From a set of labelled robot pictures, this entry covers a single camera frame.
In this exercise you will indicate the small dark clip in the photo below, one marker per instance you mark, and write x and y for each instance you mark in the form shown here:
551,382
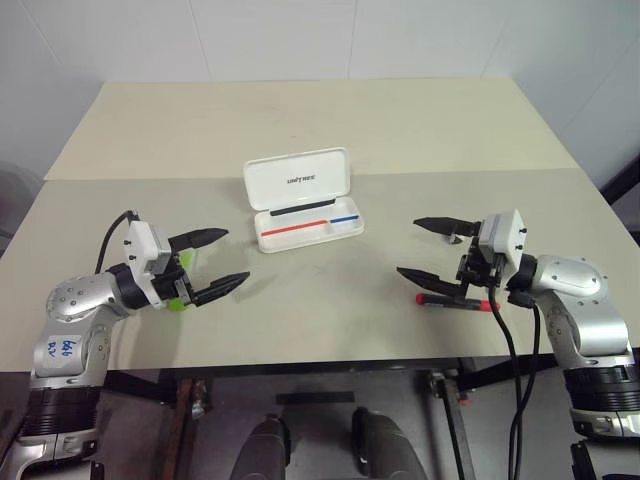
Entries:
455,240

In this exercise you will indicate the dark rounded shape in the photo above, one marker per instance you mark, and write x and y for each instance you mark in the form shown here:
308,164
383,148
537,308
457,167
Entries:
262,450
385,445

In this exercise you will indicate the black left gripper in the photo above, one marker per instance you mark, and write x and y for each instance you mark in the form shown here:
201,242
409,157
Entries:
172,285

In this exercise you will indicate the black stand with red knob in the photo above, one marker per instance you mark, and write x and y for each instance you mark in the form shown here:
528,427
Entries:
452,415

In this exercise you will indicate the black table frame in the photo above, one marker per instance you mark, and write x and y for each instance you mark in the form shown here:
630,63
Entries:
300,370

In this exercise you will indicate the white open pencil case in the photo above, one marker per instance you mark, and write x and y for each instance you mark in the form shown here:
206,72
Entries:
295,180

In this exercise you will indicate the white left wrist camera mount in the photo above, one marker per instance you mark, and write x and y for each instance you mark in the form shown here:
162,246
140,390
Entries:
142,250

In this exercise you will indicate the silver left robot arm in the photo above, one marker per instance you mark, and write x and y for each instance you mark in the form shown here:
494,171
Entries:
75,300

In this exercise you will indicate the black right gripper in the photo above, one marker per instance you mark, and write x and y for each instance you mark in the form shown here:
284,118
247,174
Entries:
480,267

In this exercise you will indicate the rusty metal bracket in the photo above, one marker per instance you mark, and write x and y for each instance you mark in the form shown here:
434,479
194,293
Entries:
189,397

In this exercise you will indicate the blue pen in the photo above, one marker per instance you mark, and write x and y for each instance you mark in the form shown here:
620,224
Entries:
344,219

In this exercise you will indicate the red and black pen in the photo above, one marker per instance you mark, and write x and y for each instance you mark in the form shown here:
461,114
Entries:
425,299

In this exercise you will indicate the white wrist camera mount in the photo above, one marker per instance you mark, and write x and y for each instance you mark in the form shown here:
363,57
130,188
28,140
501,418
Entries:
505,232
142,250

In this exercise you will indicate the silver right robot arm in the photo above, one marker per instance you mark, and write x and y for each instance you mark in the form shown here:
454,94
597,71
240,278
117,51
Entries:
575,285

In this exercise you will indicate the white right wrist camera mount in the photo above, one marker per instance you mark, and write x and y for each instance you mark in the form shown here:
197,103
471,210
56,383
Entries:
505,232

